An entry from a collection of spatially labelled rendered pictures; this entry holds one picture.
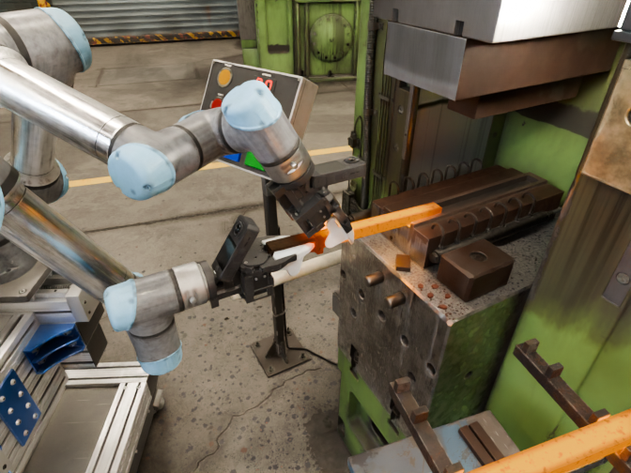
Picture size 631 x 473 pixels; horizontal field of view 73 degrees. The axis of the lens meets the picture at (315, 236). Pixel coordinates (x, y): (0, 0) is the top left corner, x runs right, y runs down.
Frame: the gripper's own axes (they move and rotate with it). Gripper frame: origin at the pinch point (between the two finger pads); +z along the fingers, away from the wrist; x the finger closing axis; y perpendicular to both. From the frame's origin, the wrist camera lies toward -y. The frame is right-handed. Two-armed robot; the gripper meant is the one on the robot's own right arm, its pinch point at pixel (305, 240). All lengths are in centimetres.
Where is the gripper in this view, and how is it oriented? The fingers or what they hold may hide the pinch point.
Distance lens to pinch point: 80.3
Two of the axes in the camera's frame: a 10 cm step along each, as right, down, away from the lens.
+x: 4.8, 5.0, -7.2
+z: 8.8, -2.6, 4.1
